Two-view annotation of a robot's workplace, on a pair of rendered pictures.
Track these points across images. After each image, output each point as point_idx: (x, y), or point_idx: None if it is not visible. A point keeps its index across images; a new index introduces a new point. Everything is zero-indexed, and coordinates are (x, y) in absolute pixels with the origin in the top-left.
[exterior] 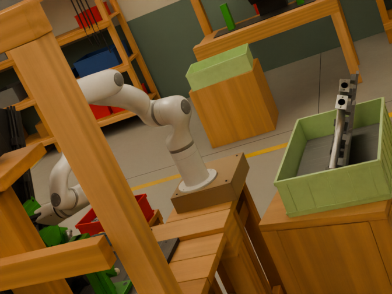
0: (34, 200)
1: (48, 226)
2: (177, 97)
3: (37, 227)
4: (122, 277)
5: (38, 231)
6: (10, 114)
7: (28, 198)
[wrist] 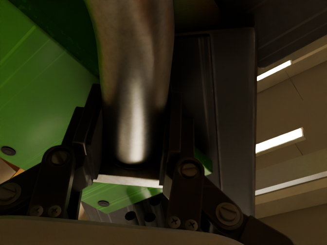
0: (97, 203)
1: (42, 176)
2: None
3: (131, 134)
4: None
5: (124, 102)
6: None
7: (136, 221)
